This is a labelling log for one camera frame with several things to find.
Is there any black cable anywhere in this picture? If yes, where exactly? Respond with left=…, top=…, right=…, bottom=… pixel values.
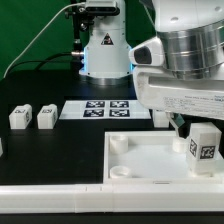
left=2, top=51, right=84, bottom=81

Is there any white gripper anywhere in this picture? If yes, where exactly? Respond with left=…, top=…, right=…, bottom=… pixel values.
left=129, top=37, right=224, bottom=138

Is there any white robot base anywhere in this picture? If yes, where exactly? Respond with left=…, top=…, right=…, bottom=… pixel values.
left=79, top=0, right=133, bottom=85

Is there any white square tabletop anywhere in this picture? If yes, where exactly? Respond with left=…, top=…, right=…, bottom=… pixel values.
left=103, top=131, right=224, bottom=184

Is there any white cable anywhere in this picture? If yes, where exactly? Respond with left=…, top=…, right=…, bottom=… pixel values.
left=2, top=2, right=87, bottom=80

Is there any white sheet with tags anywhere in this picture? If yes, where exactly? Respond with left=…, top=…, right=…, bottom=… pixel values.
left=60, top=100, right=151, bottom=120

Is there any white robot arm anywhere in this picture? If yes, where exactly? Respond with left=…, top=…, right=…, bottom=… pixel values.
left=129, top=0, right=224, bottom=128

